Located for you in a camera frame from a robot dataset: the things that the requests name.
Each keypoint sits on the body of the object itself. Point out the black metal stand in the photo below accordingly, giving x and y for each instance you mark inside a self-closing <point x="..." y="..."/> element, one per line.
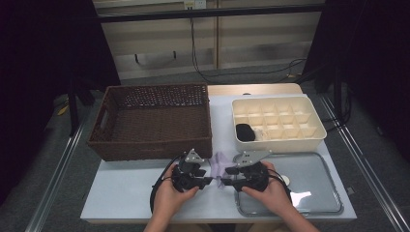
<point x="73" y="109"/>

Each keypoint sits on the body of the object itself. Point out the brown wicker basket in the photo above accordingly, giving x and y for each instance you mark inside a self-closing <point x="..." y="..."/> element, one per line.
<point x="193" y="148"/>

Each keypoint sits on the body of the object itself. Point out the person's right hand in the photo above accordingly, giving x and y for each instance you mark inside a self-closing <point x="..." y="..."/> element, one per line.
<point x="274" y="195"/>

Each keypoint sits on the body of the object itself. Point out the small grey block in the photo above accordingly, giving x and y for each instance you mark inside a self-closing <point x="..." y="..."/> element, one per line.
<point x="350" y="190"/>

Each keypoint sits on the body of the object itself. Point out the black wall bracket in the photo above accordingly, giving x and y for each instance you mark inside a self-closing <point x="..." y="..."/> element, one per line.
<point x="137" y="58"/>
<point x="174" y="54"/>

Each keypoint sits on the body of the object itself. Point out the person's left hand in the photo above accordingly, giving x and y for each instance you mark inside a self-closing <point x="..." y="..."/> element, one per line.
<point x="169" y="201"/>

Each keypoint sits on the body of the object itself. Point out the black curtain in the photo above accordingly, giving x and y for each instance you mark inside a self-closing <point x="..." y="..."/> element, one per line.
<point x="380" y="64"/>

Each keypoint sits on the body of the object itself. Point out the black sock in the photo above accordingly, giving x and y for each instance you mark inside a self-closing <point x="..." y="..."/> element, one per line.
<point x="245" y="132"/>

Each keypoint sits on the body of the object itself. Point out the cream divided storage box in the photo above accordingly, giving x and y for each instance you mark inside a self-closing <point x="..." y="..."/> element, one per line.
<point x="290" y="146"/>

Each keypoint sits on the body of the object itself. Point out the metal floor rail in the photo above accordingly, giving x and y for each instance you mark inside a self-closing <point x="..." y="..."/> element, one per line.
<point x="54" y="180"/>
<point x="364" y="167"/>

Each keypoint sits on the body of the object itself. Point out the small yellow object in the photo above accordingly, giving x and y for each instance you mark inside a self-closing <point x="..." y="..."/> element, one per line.
<point x="63" y="110"/>

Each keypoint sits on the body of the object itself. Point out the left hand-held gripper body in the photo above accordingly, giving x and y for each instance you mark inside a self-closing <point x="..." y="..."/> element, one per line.
<point x="185" y="180"/>

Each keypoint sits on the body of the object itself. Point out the white wall socket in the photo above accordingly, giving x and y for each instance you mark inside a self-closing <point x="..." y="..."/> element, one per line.
<point x="195" y="4"/>

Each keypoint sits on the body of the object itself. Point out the person's beige trousers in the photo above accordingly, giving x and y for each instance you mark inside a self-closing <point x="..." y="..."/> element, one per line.
<point x="251" y="228"/>

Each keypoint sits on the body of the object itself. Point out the clear plastic lid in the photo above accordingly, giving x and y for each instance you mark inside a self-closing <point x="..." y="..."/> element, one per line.
<point x="322" y="180"/>

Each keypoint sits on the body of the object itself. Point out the black horizontal bar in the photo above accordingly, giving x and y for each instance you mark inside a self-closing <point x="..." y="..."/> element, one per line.
<point x="209" y="13"/>

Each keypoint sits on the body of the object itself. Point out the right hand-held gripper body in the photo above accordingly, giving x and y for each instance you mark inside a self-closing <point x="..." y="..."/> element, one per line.
<point x="254" y="177"/>

